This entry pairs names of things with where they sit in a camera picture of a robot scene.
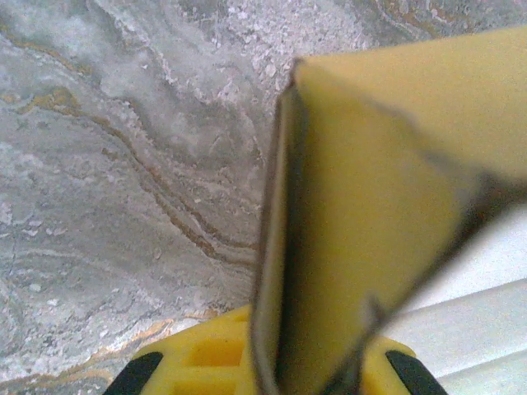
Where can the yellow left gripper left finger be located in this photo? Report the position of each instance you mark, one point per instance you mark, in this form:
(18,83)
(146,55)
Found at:
(206,354)

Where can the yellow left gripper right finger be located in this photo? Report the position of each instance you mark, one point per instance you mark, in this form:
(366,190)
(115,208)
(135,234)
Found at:
(391,370)

